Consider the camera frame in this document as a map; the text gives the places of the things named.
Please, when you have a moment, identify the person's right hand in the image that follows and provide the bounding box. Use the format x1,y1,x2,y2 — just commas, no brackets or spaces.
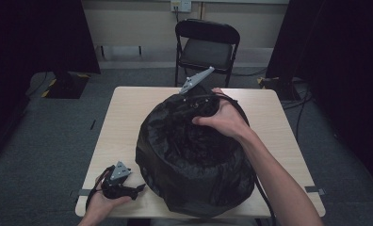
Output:
191,87,252,141

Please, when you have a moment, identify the black folding chair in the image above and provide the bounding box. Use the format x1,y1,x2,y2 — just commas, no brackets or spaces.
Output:
173,18,241,89

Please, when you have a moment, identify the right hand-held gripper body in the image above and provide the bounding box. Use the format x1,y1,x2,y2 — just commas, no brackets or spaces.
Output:
177,65,222,120

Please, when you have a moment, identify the black stand base yellow tape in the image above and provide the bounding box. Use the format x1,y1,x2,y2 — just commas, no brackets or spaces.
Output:
41,71,92,100

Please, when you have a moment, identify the dark stand foot yellow tape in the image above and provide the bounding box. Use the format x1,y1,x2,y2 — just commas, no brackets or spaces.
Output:
256,75,301,102

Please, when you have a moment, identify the white wall outlet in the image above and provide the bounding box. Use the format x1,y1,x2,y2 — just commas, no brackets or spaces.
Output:
170,0,193,14

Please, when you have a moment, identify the grey tape strip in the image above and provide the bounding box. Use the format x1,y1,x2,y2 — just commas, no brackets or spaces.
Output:
303,186,326,196
76,188,94,198

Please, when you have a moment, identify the person's left hand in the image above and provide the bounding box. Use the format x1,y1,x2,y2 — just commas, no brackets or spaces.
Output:
84,173,134,221

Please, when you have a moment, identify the tall black curtain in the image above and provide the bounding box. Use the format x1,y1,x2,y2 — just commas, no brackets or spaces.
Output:
265,0,373,191

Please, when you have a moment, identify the black plastic trash bag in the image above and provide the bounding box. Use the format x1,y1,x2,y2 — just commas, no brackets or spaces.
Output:
134,84,258,219

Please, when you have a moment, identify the wide black curtain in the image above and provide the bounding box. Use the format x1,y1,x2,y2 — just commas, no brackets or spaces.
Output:
0,0,102,165

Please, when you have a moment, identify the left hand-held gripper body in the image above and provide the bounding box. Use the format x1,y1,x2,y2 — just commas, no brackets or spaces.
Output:
100,160,138,201

